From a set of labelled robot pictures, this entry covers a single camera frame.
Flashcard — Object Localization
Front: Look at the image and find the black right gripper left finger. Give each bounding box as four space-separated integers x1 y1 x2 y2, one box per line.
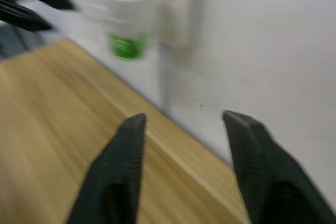
66 112 147 224

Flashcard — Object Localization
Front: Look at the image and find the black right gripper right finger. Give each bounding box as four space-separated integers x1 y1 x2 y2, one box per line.
222 110 336 224

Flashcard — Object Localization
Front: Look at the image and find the white mosquito repellent heater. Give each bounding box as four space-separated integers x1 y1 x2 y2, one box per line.
83 0 169 38

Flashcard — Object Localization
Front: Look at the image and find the green liquid repellent bottle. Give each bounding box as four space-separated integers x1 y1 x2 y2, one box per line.
106 32 154 62

